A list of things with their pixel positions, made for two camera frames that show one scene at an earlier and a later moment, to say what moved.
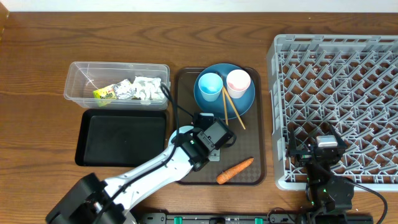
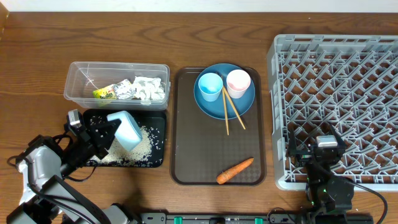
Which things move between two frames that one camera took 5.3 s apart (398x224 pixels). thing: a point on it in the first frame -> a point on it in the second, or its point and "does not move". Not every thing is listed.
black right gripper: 304,155 does not move
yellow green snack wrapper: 122,90 does not move
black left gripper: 218,154 -> 102,145
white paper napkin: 147,88 does not move
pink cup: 237,83 does not move
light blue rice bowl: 183,129 -> 128,134
